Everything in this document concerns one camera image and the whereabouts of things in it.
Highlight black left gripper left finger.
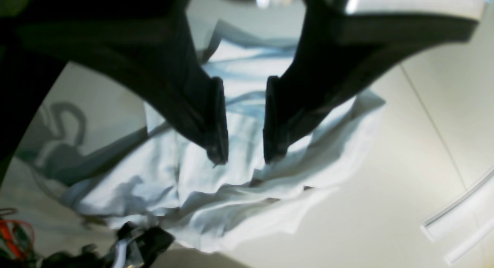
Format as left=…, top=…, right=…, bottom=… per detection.
left=0, top=0, right=229, bottom=165

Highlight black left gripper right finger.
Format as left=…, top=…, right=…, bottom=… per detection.
left=263, top=0, right=487, bottom=164

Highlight white t-shirt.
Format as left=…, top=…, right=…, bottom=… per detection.
left=61, top=21, right=385, bottom=253

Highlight orange handled pliers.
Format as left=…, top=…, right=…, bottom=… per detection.
left=0, top=208, right=37, bottom=262

